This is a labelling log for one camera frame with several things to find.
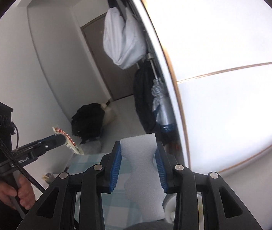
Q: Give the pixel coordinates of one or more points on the white foam piece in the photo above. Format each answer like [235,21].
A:
[143,186]

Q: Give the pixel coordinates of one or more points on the red white clear wrapper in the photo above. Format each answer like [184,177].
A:
[69,143]

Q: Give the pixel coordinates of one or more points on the silver blue folded umbrella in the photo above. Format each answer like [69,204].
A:
[162,107]

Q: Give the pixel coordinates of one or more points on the teal checked tablecloth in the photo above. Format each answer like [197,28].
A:
[118,211]

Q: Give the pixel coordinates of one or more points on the cream tote bag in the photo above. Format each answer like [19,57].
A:
[109,113]

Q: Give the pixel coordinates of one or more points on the person's left hand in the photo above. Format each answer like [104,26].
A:
[25,193]

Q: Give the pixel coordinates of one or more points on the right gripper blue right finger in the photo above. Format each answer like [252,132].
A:
[164,162]

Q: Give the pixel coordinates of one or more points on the grey door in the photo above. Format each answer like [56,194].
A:
[118,82]

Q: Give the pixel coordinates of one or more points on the black hanging backpack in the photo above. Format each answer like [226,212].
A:
[143,98]

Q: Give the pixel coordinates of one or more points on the black bag on floor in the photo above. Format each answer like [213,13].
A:
[87,122]

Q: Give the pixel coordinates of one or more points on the white hanging garment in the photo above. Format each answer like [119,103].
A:
[123,39]

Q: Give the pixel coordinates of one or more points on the grey plastic mailer bag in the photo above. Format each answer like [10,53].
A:
[91,147]

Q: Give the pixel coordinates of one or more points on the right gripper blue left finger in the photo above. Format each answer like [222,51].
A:
[111,163]

